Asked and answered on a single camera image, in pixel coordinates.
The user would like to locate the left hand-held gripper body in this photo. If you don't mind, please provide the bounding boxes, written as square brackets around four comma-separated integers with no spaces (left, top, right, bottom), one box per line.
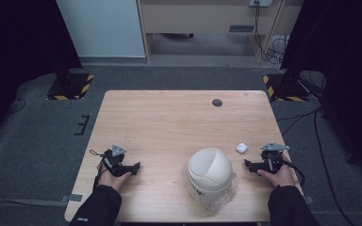
[101,144,133,177]

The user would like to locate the black floor cable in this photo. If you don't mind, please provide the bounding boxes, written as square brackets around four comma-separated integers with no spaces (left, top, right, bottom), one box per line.
[6,96,26,116]
[276,105,359,226]

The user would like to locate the black cables under desk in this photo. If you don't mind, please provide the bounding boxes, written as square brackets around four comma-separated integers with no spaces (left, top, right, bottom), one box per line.
[253,1,289,66]

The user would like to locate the grey power strip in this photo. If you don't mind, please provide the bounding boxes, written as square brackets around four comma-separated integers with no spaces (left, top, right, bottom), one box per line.
[248,0,273,8]

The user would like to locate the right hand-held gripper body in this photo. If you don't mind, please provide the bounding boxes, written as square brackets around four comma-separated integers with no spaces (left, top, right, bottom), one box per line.
[259,141,290,174]

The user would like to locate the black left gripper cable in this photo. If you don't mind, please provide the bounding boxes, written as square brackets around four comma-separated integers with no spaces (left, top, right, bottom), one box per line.
[89,149,106,190]

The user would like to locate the clear plastic bin liner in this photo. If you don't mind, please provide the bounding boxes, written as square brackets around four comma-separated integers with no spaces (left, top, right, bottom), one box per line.
[181,164,239,218]

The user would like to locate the white swing-lid trash bin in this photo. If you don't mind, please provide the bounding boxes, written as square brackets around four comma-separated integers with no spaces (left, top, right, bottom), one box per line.
[187,147,234,205]

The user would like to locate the person's left hand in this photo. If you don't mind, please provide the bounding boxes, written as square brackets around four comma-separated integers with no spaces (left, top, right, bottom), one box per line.
[97,162,133,192]

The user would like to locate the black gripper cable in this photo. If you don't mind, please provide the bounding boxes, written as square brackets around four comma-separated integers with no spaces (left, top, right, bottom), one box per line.
[89,149,106,190]
[282,155,306,187]

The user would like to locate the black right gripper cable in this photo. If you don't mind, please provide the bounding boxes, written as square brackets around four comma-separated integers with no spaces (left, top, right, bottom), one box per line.
[282,155,306,187]

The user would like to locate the person's right hand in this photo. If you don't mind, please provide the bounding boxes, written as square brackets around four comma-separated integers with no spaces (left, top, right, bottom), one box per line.
[256,159,297,189]

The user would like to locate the grey tape strip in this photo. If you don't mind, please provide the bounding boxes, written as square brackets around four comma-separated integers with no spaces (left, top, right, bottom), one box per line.
[59,193,84,203]

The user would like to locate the light wooden desk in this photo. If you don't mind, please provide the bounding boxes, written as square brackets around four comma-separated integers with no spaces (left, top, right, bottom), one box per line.
[137,0,304,66]

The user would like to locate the white wall panel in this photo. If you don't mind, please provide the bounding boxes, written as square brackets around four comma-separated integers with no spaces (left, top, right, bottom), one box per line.
[56,0,147,58]

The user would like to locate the black stand base striped edge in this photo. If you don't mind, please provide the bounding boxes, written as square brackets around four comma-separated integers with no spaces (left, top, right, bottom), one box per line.
[45,73,95,101]
[262,73,311,103]

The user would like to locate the black curtain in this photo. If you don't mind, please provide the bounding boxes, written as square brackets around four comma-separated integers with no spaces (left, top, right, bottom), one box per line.
[0,0,84,149]
[280,0,362,186]

